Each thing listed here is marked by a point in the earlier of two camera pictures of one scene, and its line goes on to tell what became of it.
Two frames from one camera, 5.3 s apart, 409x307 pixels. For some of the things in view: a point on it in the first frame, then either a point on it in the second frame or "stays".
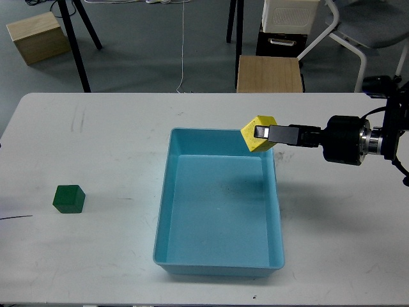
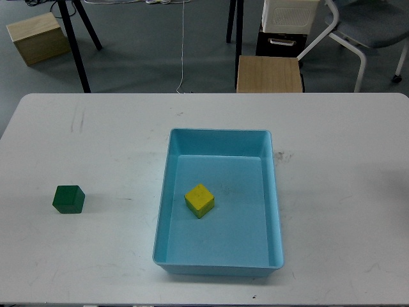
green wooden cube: [69, 199] stays
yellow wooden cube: [254, 143] -> [199, 201]
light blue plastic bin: [218, 210] stays
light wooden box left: [39, 38] stays
